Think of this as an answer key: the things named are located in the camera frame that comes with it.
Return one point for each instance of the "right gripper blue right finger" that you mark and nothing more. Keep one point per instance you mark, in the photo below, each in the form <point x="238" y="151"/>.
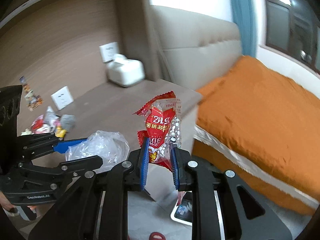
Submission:
<point x="174" y="168"/>

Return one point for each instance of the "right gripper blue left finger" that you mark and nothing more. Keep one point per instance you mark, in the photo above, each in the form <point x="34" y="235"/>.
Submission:
<point x="143" y="163"/>

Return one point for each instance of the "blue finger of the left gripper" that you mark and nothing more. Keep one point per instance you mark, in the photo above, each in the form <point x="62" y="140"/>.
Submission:
<point x="63" y="145"/>

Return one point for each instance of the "yellow snack wrapper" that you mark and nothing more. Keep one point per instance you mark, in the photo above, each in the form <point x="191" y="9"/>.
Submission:
<point x="60" y="132"/>

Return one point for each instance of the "clear plastic bag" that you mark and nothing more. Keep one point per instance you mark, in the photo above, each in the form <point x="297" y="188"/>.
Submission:
<point x="112" y="147"/>

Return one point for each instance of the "red snack package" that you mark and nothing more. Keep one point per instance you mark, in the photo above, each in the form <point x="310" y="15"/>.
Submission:
<point x="162" y="117"/>

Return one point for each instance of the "white black trash bin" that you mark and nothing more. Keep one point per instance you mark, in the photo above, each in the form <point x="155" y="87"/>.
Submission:
<point x="183" y="210"/>

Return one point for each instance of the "person's left hand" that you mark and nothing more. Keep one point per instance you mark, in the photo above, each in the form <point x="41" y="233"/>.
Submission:
<point x="9" y="209"/>

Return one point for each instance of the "pink white wrapper pile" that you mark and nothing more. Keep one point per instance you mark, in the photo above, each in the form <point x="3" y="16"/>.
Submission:
<point x="47" y="123"/>

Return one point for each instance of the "beige bedside cabinet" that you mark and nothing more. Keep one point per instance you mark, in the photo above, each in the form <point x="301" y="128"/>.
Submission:
<point x="109" y="107"/>

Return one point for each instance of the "red slipper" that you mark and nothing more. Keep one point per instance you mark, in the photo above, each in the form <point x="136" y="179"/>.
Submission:
<point x="156" y="236"/>

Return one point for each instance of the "white tissue box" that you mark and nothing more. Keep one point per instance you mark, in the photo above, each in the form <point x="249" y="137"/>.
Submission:
<point x="124" y="72"/>

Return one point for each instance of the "orange bed quilt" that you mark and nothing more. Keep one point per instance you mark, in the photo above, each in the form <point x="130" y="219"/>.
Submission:
<point x="265" y="127"/>

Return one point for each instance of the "beige padded headboard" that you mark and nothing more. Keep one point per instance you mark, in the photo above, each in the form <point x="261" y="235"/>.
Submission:
<point x="192" y="48"/>

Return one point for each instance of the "blue curtain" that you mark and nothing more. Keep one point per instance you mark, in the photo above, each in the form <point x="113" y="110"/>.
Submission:
<point x="244" y="17"/>

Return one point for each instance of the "dark framed window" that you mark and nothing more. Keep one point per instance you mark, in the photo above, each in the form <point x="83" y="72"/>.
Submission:
<point x="292" y="28"/>

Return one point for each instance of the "lower white wall socket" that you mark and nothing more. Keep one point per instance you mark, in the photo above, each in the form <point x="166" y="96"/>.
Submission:
<point x="62" y="98"/>

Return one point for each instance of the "white wall socket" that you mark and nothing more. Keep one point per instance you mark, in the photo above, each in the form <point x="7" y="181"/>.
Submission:
<point x="62" y="98"/>
<point x="108" y="51"/>

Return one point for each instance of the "colourful wall stickers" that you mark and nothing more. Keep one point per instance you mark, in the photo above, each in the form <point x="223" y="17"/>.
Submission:
<point x="33" y="100"/>

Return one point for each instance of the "upper white wall socket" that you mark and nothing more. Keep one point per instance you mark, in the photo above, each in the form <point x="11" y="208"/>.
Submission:
<point x="108" y="51"/>

